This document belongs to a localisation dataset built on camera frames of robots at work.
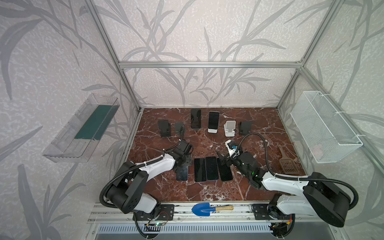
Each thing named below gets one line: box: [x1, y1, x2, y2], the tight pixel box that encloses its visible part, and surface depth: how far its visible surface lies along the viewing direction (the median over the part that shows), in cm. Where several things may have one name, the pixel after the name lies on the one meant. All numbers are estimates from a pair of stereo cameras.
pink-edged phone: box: [176, 165, 188, 181], surface depth 86 cm
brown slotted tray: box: [278, 144, 300, 174], surface depth 91 cm
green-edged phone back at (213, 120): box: [208, 111, 220, 130], surface depth 103 cm
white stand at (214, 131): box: [207, 128, 218, 134], surface depth 107 cm
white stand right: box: [223, 120, 236, 137], surface depth 104 cm
